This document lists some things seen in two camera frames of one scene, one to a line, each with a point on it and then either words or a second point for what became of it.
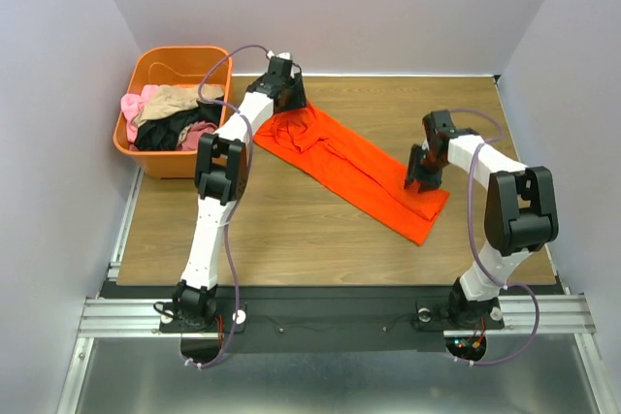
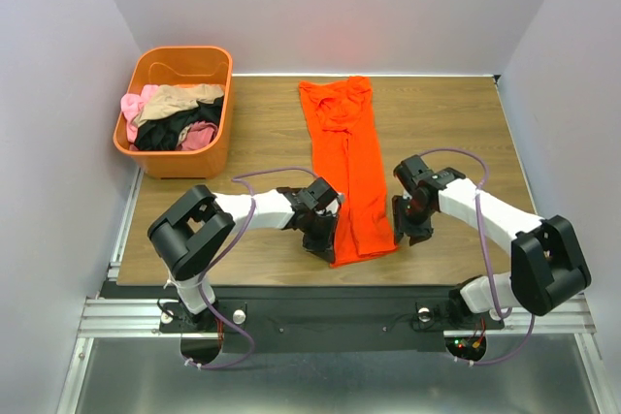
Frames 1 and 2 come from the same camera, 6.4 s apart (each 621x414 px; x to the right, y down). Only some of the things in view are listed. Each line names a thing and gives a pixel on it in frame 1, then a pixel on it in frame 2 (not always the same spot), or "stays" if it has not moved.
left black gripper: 293,95 → 319,238
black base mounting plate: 272,318 stays
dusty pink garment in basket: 191,140 stays
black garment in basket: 163,134 stays
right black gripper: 419,168 → 412,225
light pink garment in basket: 131,105 stays
